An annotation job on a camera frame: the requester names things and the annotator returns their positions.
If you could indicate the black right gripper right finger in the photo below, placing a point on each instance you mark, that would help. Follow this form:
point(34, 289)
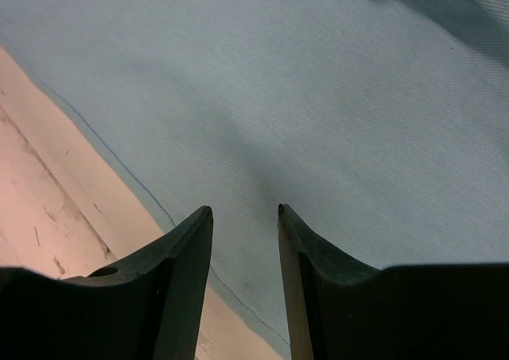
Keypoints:
point(340, 308)

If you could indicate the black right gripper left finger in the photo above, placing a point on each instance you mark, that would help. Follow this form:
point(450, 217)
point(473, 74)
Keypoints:
point(146, 305)

